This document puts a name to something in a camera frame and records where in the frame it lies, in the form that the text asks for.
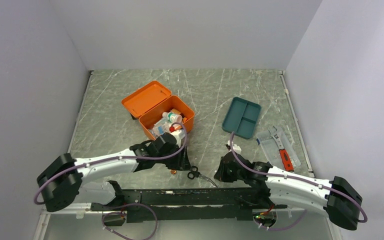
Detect purple cable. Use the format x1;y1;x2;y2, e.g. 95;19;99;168
229;131;368;232
33;122;189;240

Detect black handled scissors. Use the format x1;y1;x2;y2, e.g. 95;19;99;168
187;165;219;188

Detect red handled adjustable wrench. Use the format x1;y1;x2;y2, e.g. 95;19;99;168
268;126;294;172

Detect orange medicine box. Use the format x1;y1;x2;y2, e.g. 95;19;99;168
121;80;195;140

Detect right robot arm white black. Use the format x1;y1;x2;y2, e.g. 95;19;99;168
214;151;363;231

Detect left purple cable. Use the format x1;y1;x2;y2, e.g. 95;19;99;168
33;122;189;240

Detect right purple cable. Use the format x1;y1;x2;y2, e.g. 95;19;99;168
229;131;368;232

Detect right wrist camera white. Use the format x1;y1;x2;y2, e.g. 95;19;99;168
225;140;242;155

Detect white gauze pack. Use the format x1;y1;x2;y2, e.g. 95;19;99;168
150;119;171;138

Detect white green medicine bottle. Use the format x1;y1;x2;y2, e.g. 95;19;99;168
162;111;183;123

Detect teal plastic tray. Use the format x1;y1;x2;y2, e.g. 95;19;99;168
221;96;262;140

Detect clear plastic case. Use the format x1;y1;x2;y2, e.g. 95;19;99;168
256;125;301;171

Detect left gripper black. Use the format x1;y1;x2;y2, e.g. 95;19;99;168
156;144;192;171

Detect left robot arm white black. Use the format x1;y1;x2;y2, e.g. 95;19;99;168
33;130;192;212

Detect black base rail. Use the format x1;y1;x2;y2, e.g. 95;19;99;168
90;187;286;223

